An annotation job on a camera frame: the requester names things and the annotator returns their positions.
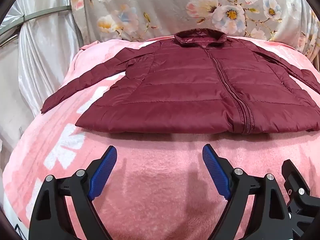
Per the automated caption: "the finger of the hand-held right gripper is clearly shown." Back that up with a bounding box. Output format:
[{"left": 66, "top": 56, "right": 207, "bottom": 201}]
[{"left": 281, "top": 159, "right": 320, "bottom": 240}]

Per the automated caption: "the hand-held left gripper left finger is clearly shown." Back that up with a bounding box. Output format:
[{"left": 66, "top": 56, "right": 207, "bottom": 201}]
[{"left": 28, "top": 145, "right": 118, "bottom": 240}]

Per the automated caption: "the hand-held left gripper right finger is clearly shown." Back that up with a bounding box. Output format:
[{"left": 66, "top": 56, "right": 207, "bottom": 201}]
[{"left": 202, "top": 144, "right": 294, "bottom": 240}]

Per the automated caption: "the maroon puffer jacket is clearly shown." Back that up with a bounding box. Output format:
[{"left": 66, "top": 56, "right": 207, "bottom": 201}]
[{"left": 41, "top": 29, "right": 320, "bottom": 135}]

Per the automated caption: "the pink printed fleece blanket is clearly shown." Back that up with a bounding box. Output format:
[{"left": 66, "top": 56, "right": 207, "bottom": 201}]
[{"left": 2, "top": 36, "right": 320, "bottom": 240}]

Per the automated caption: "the white satin curtain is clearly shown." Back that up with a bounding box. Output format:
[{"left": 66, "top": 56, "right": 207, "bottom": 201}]
[{"left": 0, "top": 0, "right": 84, "bottom": 160}]

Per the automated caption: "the grey metal rod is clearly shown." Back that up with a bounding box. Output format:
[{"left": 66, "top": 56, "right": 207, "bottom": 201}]
[{"left": 0, "top": 5, "right": 72, "bottom": 35}]

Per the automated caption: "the grey floral bed sheet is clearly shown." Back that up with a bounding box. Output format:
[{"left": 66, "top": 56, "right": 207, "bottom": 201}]
[{"left": 70, "top": 0, "right": 320, "bottom": 63}]

